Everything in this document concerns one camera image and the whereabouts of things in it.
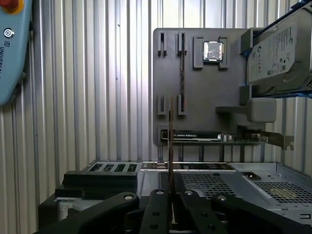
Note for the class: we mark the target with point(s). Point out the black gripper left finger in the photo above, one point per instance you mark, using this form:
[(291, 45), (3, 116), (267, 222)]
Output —
[(156, 212)]

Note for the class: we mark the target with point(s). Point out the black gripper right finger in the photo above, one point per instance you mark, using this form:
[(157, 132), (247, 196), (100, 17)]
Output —
[(197, 212)]

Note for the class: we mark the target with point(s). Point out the blue RAM stick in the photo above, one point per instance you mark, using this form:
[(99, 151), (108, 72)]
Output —
[(170, 146)]

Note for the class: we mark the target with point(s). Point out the purple port panel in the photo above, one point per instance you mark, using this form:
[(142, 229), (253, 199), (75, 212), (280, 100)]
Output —
[(195, 166)]

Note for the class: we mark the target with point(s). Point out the graphics card with black cooler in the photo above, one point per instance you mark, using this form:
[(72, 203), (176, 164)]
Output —
[(190, 136)]

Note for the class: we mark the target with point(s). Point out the black open PC case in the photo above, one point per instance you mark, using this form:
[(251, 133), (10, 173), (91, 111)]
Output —
[(268, 170)]

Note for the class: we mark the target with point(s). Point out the grey power supply unit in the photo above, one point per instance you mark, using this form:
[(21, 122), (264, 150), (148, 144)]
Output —
[(280, 192)]

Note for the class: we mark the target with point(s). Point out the grey plastic parts rack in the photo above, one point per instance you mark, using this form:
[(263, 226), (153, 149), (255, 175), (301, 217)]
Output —
[(207, 97)]

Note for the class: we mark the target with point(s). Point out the silver CPU chip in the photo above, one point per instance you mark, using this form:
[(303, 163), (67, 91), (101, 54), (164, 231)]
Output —
[(213, 50)]

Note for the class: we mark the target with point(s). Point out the hard disk in blue carrier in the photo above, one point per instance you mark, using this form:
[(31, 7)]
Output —
[(273, 56)]

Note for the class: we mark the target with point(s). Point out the pale blue teach pendant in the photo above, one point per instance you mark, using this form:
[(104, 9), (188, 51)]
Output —
[(14, 61)]

